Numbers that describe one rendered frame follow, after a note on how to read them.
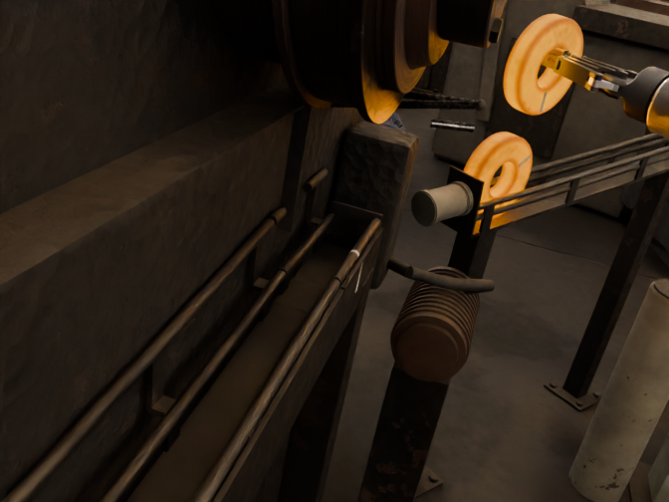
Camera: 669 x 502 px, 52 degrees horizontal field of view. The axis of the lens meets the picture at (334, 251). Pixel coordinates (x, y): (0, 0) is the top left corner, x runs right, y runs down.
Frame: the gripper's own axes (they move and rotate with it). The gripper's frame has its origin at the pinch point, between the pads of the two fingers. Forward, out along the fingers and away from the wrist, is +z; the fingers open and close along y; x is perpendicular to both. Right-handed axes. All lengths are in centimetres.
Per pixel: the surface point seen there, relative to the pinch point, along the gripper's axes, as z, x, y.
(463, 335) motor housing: -13.6, -41.0, -17.1
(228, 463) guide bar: -34, -21, -75
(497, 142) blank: 1.2, -15.2, -3.8
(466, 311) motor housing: -9.3, -40.5, -11.9
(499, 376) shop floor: 13, -93, 50
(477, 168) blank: 0.8, -19.4, -7.4
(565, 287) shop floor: 38, -95, 120
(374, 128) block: 4.3, -12.6, -29.6
